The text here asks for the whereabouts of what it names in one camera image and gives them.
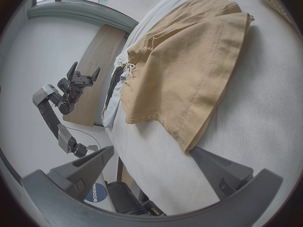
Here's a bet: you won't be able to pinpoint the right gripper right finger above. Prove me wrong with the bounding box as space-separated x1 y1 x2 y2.
190 147 254 197

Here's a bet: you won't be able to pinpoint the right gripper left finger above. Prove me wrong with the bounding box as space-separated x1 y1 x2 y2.
50 146 115 200

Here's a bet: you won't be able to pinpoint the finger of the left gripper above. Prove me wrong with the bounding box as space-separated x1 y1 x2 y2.
92 66 101 82
67 61 78 79

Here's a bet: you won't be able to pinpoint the tan shorts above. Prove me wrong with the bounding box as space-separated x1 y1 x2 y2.
119 0 255 154

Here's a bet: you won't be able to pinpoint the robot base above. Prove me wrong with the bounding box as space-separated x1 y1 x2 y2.
83 169 166 217

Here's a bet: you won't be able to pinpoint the black garment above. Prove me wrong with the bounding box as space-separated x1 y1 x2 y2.
105 66 125 108

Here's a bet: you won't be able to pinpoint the white garment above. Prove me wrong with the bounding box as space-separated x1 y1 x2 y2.
114 52 129 68

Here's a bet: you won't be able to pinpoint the pale blue garment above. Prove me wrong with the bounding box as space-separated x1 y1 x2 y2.
102 73 126 133

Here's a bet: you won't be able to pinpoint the bed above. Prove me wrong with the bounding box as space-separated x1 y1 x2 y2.
63 0 303 216

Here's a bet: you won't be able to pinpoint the round woven basket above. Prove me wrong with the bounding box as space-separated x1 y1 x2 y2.
246 0 294 24

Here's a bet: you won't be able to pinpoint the grey-green curtain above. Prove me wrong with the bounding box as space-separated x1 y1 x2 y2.
27 4 140 32

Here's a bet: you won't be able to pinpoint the black cable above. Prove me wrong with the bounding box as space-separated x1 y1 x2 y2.
66 127 102 151

